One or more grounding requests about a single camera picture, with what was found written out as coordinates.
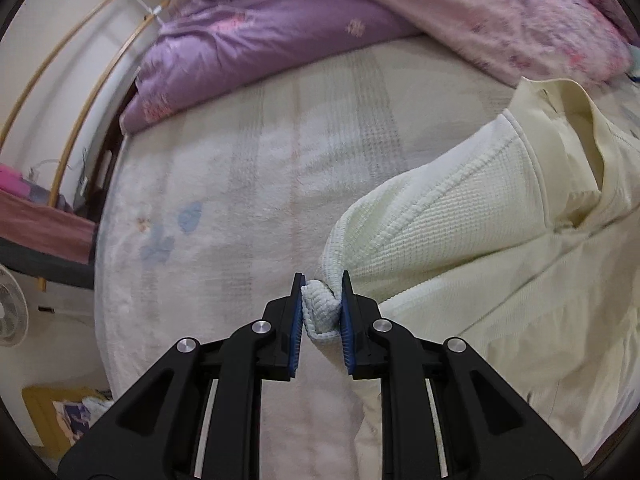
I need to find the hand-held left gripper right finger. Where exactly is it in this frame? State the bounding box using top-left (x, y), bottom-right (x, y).
top-left (340, 270), bottom-right (583, 480)

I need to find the purple floral quilt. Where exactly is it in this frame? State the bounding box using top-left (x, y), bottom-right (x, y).
top-left (119, 0), bottom-right (640, 136)

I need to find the bed with pale patterned sheet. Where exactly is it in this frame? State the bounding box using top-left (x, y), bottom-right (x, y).
top-left (94, 35), bottom-right (640, 480)

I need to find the white snap-button jacket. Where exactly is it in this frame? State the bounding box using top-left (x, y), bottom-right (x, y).
top-left (300, 76), bottom-right (640, 480)

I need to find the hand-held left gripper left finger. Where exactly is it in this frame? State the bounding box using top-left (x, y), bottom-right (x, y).
top-left (57, 272), bottom-right (307, 480)

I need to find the pink towel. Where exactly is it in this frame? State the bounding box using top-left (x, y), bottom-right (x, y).
top-left (0, 162), bottom-right (98, 263)

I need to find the wooden pole drying rack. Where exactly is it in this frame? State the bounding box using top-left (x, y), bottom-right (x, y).
top-left (0, 0), bottom-right (171, 291)

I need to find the dark grey cloth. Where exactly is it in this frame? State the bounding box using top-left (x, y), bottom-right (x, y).
top-left (0, 237), bottom-right (96, 290)

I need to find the white standing fan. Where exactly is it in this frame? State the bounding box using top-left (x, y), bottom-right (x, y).
top-left (0, 264), bottom-right (29, 347)

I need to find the yellow flat object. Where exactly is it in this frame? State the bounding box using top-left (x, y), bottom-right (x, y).
top-left (21, 384), bottom-right (108, 461)

